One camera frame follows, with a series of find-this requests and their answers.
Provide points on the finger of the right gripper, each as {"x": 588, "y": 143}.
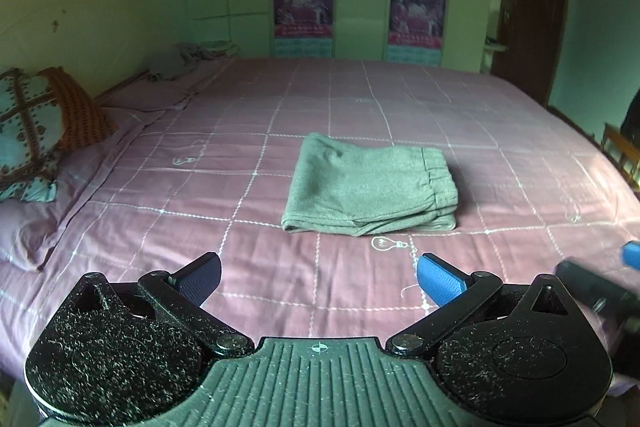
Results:
{"x": 630, "y": 255}
{"x": 604, "y": 297}

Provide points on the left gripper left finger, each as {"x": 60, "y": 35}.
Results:
{"x": 121, "y": 353}

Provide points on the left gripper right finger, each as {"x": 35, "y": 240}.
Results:
{"x": 497, "y": 353}

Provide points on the grey-green knit pants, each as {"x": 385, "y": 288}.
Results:
{"x": 346, "y": 189}

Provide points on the pink pillow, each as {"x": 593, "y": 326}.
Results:
{"x": 149, "y": 95}
{"x": 30, "y": 230}

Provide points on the pink checked bed sheet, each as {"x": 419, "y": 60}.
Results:
{"x": 214, "y": 176}

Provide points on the orange patterned pillow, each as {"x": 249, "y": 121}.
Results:
{"x": 84, "y": 123}

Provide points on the blue patterned pillow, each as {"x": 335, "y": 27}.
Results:
{"x": 31, "y": 129}

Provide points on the dark brown door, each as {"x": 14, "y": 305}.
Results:
{"x": 532, "y": 32}

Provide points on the grey crumpled garment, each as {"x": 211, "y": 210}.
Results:
{"x": 177, "y": 61}

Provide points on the lower right pink poster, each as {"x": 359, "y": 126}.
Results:
{"x": 416, "y": 32}

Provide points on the pink poster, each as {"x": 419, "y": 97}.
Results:
{"x": 303, "y": 28}
{"x": 416, "y": 32}

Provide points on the cream wooden headboard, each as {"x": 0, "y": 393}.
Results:
{"x": 98, "y": 42}

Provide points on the lower left pink poster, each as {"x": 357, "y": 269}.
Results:
{"x": 303, "y": 28}

